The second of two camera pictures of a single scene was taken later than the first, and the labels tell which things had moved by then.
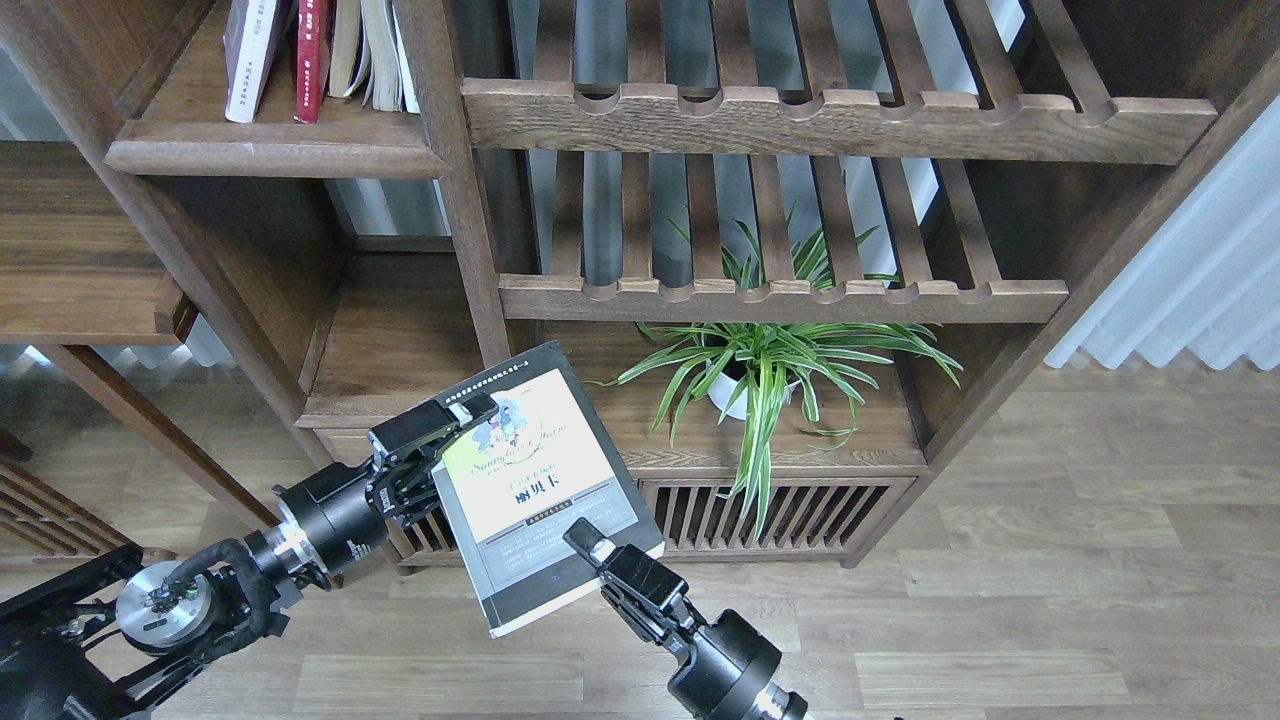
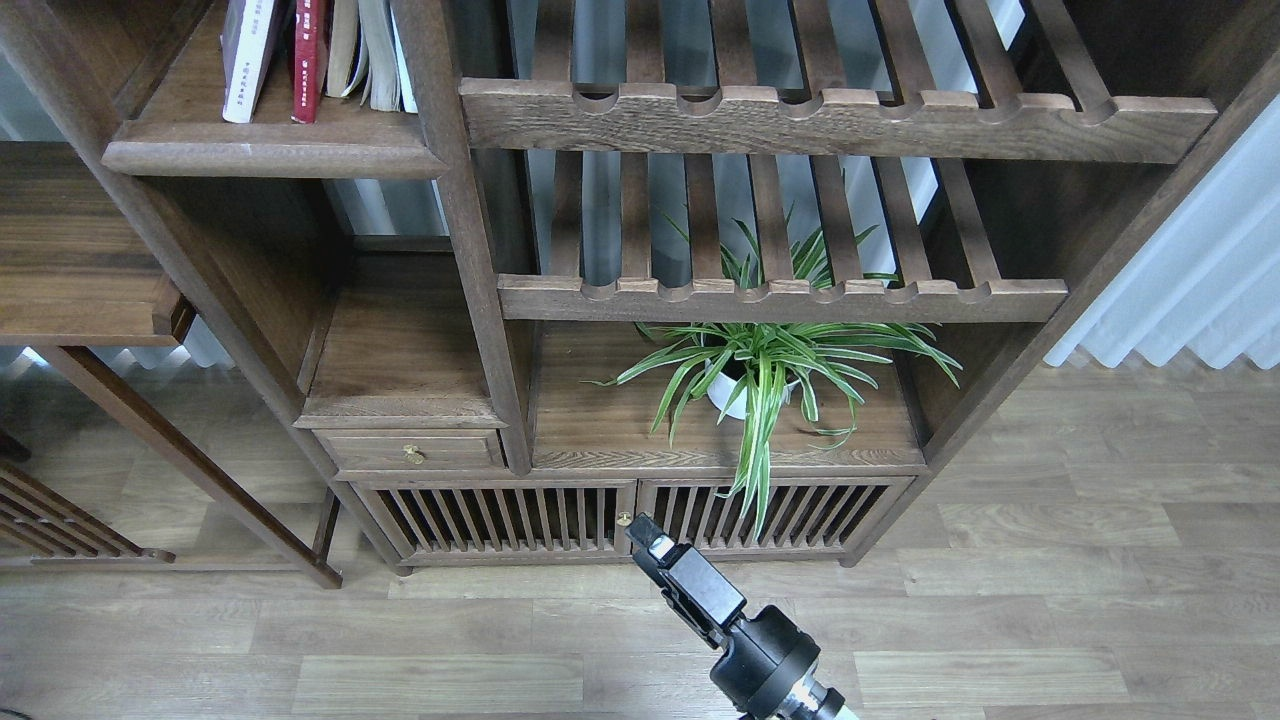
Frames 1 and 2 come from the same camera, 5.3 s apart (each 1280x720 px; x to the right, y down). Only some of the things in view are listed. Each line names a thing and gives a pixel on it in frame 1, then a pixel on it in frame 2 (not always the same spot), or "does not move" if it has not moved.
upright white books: [384, 63] does not move
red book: [309, 56] does not move
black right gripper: [724, 661] to [767, 658]
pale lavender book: [248, 43] does not move
